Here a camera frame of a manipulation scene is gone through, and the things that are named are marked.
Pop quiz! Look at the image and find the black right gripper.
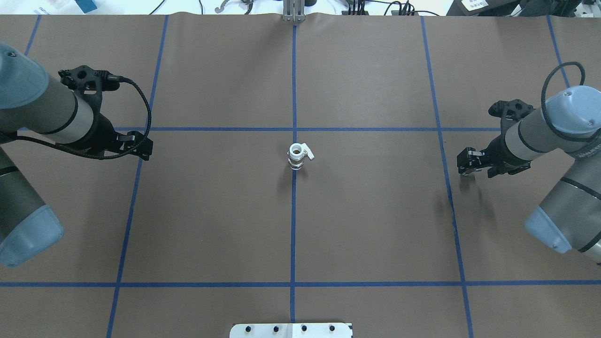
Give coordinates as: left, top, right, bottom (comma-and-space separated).
457, 136, 531, 178

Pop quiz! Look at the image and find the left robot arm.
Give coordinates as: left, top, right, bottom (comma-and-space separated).
0, 43, 153, 268

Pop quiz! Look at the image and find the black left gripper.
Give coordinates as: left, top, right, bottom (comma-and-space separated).
92, 113, 153, 161

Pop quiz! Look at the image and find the aluminium frame post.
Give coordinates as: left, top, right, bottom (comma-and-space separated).
282, 0, 306, 23

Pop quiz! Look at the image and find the black box with label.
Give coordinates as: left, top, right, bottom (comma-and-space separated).
446, 0, 520, 17

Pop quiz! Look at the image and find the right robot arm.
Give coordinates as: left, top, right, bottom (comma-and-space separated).
456, 85, 601, 265

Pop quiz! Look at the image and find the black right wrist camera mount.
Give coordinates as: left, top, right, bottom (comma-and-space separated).
488, 99, 535, 133

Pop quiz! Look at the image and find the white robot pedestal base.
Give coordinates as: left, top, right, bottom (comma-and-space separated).
229, 322, 354, 338

